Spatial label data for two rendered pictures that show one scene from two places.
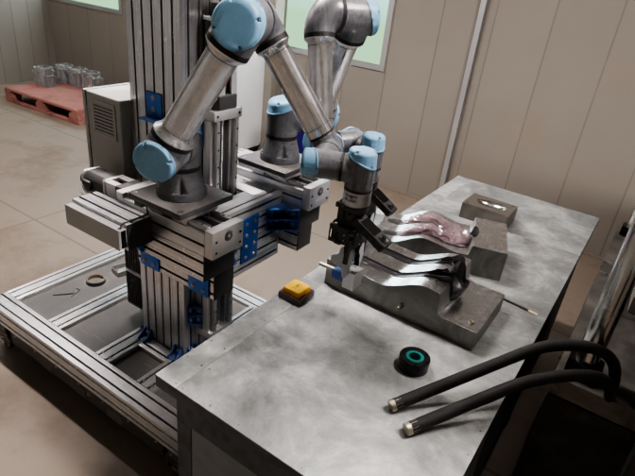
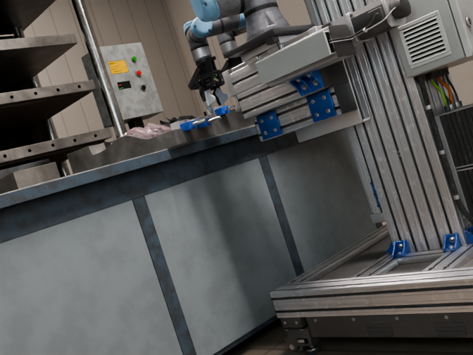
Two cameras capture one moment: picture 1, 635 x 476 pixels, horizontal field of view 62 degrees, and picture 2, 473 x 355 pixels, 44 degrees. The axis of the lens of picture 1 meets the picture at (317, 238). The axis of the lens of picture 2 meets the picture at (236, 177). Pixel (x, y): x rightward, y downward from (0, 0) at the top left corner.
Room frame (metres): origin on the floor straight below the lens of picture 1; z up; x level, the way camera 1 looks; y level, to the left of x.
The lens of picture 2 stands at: (3.84, 0.44, 0.69)
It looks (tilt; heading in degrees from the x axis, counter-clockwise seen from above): 2 degrees down; 195
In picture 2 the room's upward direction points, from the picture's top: 18 degrees counter-clockwise
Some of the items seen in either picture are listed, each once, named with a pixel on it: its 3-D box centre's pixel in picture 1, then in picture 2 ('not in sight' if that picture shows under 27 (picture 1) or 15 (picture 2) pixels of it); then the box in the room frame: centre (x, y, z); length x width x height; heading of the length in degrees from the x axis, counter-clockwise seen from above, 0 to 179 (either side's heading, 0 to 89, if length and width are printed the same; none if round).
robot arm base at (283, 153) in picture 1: (281, 145); (265, 24); (1.90, 0.18, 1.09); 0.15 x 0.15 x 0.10
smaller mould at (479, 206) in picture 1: (488, 211); (26, 182); (2.12, -0.72, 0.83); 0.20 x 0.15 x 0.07; 58
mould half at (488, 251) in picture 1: (435, 235); (140, 145); (1.77, -0.43, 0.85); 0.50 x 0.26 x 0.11; 76
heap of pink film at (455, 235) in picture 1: (436, 226); (139, 134); (1.76, -0.43, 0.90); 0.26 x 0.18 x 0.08; 76
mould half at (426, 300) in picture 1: (415, 278); (195, 130); (1.42, -0.32, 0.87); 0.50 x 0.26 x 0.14; 58
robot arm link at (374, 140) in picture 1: (370, 150); (196, 35); (1.60, -0.14, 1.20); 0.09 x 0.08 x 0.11; 29
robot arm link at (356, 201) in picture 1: (356, 197); (229, 48); (1.29, -0.09, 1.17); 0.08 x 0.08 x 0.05
